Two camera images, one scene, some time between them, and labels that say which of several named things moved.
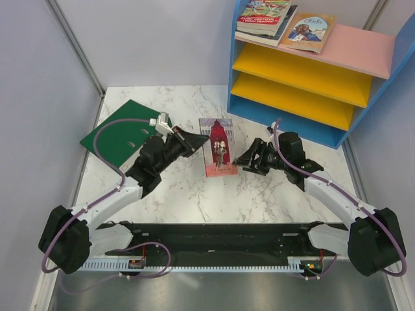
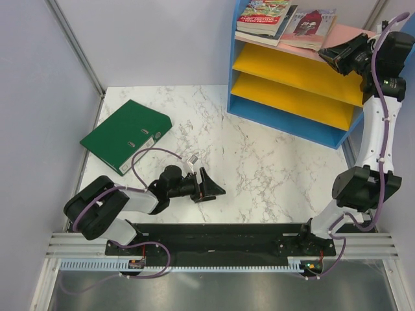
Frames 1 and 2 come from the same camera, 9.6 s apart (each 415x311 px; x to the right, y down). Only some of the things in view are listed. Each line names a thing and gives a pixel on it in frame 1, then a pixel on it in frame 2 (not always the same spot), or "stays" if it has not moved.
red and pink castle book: [218, 149] -> [310, 30]
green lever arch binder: [118, 144] stays
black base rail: [216, 240] stays
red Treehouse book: [262, 17] stays
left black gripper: [192, 141] -> [208, 187]
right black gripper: [247, 158] -> [343, 52]
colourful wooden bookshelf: [320, 97] stays
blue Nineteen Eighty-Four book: [272, 41] stays
